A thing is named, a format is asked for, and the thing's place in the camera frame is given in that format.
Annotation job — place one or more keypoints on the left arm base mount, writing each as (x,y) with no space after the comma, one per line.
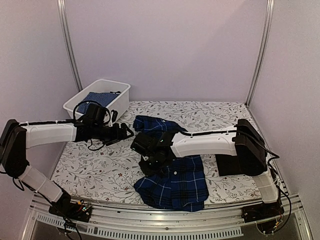
(78,211)

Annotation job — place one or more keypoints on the front aluminium rail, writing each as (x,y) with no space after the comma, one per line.
(117,221)

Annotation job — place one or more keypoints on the aluminium frame post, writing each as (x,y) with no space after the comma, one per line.
(270,4)
(62,11)

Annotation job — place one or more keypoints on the floral patterned table mat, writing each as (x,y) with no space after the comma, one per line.
(108,174)

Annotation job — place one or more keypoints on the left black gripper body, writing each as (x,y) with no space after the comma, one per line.
(108,136)

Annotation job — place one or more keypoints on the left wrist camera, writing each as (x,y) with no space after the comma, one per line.
(113,116)

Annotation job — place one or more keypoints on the blue plaid long sleeve shirt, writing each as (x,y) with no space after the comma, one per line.
(181,186)

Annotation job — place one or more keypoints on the white plastic bin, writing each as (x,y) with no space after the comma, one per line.
(121,103)

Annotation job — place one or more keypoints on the folded black shirt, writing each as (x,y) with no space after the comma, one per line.
(227,165)

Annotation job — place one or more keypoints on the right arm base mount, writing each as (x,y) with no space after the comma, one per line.
(266,216)

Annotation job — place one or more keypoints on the blue checked shirt in bin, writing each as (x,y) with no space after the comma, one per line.
(103,99)

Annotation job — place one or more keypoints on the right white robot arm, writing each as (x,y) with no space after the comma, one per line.
(240,141)

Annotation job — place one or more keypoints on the left aluminium frame post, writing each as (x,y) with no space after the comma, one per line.
(62,11)

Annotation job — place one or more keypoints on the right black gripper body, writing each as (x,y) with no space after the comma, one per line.
(153,167)

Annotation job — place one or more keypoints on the right aluminium frame post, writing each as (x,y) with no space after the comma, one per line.
(270,4)

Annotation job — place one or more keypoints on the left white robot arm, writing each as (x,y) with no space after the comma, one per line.
(19,140)

